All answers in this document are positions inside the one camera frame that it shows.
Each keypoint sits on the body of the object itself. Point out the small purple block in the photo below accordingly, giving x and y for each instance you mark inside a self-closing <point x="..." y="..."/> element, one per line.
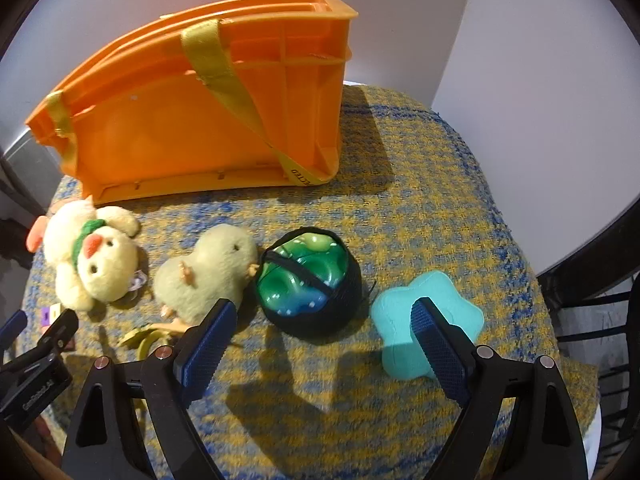
<point x="50" y="314"/>

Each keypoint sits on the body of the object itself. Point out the black chair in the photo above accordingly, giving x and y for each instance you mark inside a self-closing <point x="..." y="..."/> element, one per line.
<point x="600" y="320"/>

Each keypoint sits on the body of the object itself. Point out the green ball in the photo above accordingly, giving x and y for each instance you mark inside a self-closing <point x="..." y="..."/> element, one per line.
<point x="305" y="280"/>

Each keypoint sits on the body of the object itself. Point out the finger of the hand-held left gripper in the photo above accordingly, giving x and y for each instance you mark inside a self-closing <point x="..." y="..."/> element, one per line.
<point x="12" y="325"/>
<point x="57" y="332"/>

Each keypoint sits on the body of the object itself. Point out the yellow rubber toy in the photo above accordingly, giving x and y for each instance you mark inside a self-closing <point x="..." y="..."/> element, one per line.
<point x="142" y="342"/>

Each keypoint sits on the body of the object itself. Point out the plain yellow plush chick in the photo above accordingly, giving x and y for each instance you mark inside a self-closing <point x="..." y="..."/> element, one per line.
<point x="210" y="270"/>

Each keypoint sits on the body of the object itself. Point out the teal star-shaped pad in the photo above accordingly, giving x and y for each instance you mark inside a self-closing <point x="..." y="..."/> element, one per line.
<point x="395" y="310"/>

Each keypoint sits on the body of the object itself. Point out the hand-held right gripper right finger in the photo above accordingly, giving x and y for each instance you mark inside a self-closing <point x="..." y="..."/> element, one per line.
<point x="440" y="355"/>

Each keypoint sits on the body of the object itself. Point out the orange plastic crate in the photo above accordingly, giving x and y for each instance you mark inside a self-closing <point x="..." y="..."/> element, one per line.
<point x="165" y="130"/>

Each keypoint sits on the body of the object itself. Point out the yellow blue checked blanket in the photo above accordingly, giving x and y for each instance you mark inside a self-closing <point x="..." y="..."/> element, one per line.
<point x="400" y="200"/>

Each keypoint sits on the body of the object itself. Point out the plush chick with green scarf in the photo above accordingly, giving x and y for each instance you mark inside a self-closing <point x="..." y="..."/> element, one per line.
<point x="107" y="260"/>

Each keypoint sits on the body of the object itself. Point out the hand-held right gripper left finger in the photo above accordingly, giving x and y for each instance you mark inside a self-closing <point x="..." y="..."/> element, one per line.
<point x="207" y="355"/>

